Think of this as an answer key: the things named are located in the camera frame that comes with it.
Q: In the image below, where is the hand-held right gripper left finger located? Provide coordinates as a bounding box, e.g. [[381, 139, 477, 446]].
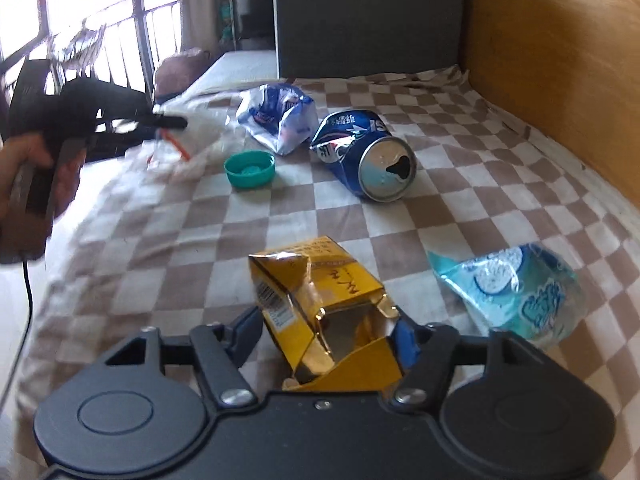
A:
[[97, 305, 264, 408]]

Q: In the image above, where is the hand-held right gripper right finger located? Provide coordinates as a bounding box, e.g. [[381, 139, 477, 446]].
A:
[[390, 317, 551, 406]]

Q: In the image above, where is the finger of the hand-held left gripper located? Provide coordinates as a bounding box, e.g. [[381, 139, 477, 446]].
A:
[[99, 87, 189, 130], [87, 127, 146, 162]]

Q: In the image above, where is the clear plastic bag red strip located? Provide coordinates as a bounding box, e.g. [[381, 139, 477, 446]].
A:
[[145, 92, 236, 181]]

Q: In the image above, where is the yellow carton box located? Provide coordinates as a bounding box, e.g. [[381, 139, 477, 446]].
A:
[[248, 236, 405, 392]]

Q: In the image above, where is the blue white plastic packet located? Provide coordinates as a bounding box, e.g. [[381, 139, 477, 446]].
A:
[[236, 82, 320, 157]]

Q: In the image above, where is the crushed blue soda can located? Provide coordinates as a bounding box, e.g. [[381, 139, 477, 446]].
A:
[[309, 109, 418, 204]]

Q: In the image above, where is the person's left hand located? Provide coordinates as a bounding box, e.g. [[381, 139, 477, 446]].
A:
[[0, 132, 84, 222]]

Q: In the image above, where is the pink fabric bundle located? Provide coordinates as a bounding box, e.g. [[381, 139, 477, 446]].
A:
[[152, 47, 213, 98]]

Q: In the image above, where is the hanging net basket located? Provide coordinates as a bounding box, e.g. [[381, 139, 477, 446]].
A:
[[47, 20, 108, 73]]

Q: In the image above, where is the black balcony railing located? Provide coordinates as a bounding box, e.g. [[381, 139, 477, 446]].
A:
[[0, 0, 183, 91]]

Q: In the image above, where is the teal bottle cap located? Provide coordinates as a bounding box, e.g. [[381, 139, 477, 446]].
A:
[[223, 151, 277, 192]]

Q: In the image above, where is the light blue plastic wrapper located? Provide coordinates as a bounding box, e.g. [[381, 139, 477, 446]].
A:
[[427, 242, 586, 351]]

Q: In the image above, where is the grey curtain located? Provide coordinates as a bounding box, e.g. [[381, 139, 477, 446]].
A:
[[177, 0, 233, 56]]

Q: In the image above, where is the brown white checkered blanket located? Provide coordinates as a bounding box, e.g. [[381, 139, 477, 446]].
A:
[[10, 62, 640, 411]]

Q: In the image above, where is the black shelf rack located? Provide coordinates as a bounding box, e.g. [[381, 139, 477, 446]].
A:
[[225, 0, 276, 53]]

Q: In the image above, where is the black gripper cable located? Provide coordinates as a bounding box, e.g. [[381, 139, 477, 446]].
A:
[[0, 257, 36, 411]]

